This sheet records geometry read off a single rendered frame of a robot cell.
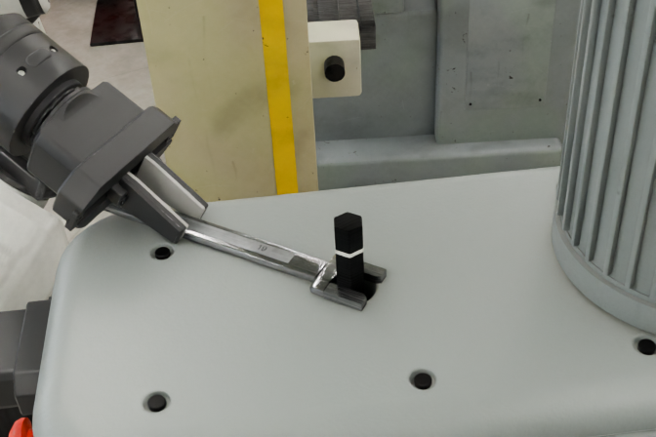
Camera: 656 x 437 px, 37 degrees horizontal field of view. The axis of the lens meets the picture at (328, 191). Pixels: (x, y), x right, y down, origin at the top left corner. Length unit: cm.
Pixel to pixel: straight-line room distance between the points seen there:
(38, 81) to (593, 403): 44
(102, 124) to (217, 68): 183
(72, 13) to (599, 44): 492
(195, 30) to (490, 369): 196
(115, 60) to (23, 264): 371
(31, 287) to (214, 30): 139
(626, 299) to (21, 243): 78
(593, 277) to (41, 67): 42
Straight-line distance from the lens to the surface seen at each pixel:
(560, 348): 66
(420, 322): 67
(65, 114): 74
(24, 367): 92
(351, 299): 67
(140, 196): 73
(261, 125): 267
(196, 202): 75
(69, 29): 527
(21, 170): 127
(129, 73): 478
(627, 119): 60
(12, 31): 76
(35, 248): 123
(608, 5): 59
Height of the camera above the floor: 237
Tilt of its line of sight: 38 degrees down
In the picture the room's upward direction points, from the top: 3 degrees counter-clockwise
